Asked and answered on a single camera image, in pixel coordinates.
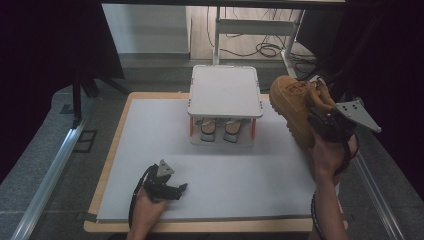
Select black curtain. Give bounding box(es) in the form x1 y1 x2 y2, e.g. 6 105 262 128
296 0 424 201
0 0 126 184

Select black floor tape frame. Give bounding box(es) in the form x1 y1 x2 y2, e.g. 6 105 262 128
73 129 98 154

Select black metal stand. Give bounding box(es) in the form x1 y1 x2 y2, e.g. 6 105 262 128
286 9 384 138
71 68 129 129

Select white two-tier shoe rack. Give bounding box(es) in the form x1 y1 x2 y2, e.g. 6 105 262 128
187 64 264 148

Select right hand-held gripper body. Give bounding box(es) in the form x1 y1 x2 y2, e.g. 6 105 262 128
315 97 382 143

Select white table mat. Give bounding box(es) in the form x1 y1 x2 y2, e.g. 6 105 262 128
95 98 340 224

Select person's right hand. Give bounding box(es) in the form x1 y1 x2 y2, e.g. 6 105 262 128
307 133 359 181

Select black floor cable tangle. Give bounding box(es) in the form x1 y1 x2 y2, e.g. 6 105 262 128
205 6 318 68

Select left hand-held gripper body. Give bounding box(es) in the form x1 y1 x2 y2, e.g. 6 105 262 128
143 159 178 202

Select black rhinestone strap sandal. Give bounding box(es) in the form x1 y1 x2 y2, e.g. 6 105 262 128
222 117 244 144
199 117 218 143

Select wooden table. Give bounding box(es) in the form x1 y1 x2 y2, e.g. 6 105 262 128
83 91 349 234

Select white metal desk frame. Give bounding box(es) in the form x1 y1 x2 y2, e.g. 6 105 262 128
212 6 306 80

